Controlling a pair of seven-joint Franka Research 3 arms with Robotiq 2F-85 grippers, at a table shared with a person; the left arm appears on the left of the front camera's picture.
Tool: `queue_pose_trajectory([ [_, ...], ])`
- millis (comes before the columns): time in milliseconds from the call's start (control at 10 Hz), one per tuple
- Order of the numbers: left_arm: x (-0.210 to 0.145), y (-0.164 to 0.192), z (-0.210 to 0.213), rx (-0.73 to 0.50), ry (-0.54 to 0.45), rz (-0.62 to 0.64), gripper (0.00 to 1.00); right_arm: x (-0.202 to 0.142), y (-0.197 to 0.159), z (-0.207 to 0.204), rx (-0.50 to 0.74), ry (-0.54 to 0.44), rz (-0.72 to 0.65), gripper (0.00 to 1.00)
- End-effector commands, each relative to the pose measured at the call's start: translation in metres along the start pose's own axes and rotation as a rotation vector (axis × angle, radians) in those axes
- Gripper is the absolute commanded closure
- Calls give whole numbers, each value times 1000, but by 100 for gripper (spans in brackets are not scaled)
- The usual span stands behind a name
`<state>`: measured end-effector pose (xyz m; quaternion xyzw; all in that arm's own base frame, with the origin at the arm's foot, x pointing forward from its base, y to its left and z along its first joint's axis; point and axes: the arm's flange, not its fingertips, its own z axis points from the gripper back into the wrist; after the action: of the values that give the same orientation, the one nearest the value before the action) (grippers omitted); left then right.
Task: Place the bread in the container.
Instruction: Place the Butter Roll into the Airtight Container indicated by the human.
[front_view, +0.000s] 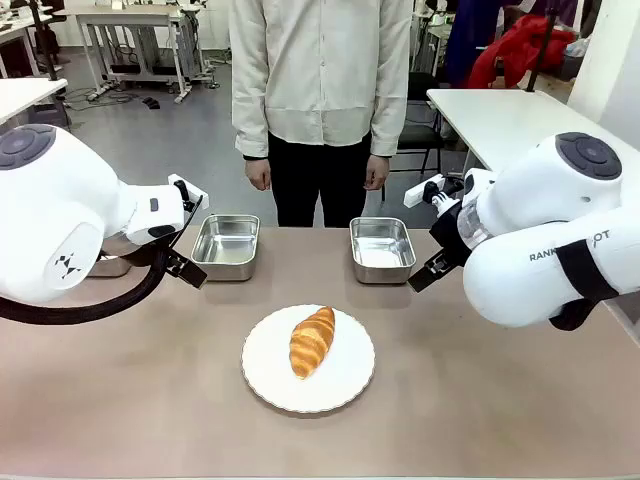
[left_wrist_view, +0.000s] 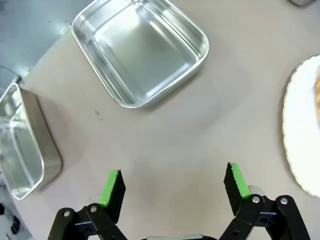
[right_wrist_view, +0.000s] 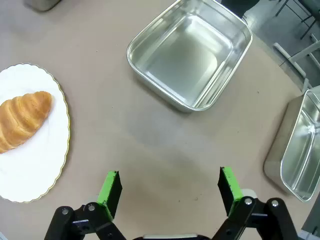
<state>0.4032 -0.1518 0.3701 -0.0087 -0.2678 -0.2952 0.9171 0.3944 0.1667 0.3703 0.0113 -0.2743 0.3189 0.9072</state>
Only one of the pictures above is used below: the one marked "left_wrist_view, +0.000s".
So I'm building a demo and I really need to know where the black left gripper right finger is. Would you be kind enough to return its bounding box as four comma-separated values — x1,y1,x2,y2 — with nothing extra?
217,162,312,240

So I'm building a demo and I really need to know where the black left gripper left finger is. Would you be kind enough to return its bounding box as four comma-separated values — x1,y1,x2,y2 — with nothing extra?
47,169,131,240

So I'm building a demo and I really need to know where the deep steel container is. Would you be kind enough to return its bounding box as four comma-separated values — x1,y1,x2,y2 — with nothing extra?
0,82,63,201

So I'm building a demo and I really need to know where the golden bread piece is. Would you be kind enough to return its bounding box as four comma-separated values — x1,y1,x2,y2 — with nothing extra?
314,72,320,115

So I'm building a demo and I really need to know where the white scalloped plate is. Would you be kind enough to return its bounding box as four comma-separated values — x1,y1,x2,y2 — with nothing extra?
282,54,320,200

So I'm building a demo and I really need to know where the shallow steel tray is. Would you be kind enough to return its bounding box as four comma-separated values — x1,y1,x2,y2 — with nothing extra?
71,0,210,109

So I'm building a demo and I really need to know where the thin black cable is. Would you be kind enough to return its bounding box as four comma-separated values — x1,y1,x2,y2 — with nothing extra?
0,65,24,85

